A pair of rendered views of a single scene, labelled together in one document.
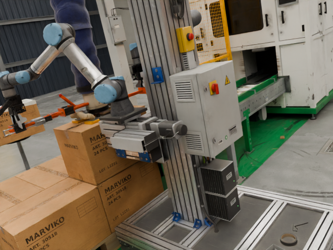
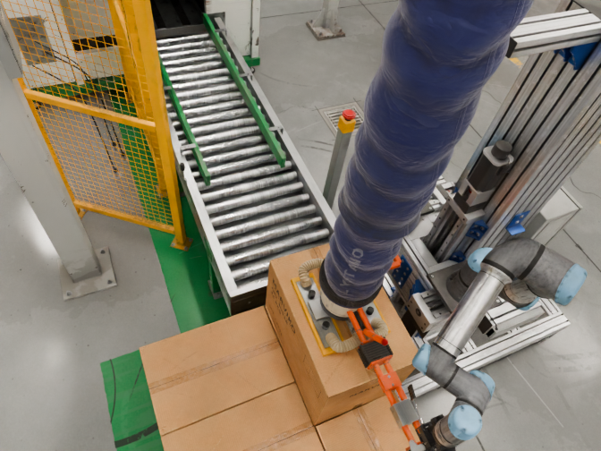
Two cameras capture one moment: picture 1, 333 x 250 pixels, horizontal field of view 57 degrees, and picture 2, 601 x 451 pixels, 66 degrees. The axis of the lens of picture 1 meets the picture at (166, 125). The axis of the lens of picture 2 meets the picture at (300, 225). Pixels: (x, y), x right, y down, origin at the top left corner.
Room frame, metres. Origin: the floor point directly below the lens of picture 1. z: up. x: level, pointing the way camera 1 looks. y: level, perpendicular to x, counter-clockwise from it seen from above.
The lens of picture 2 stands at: (2.34, 1.40, 2.60)
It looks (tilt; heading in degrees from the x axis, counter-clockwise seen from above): 53 degrees down; 283
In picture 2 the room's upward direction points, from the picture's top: 11 degrees clockwise
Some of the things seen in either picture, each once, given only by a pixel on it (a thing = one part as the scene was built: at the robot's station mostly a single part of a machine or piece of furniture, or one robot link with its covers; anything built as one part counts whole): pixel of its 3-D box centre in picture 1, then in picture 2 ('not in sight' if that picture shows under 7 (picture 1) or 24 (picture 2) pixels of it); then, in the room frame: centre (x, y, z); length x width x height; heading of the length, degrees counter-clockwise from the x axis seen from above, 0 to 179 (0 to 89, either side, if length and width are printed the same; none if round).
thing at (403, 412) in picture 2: (38, 121); (403, 412); (2.01, 0.83, 1.07); 0.07 x 0.07 x 0.04; 43
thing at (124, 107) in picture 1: (121, 104); (469, 282); (1.89, 0.25, 1.09); 0.15 x 0.15 x 0.10
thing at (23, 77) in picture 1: (20, 77); (469, 389); (1.92, 0.81, 1.38); 0.11 x 0.11 x 0.08; 75
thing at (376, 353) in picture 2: (66, 110); (375, 352); (2.16, 0.68, 1.08); 0.10 x 0.08 x 0.06; 43
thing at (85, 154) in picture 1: (106, 140); (334, 327); (2.31, 0.49, 0.75); 0.60 x 0.40 x 0.40; 134
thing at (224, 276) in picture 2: not in sight; (173, 143); (3.64, -0.38, 0.50); 2.31 x 0.05 x 0.19; 135
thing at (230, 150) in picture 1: (227, 131); (332, 182); (2.63, -0.54, 0.50); 0.07 x 0.07 x 1.00; 45
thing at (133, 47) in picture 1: (135, 50); not in sight; (2.33, 0.11, 1.38); 0.09 x 0.08 x 0.11; 103
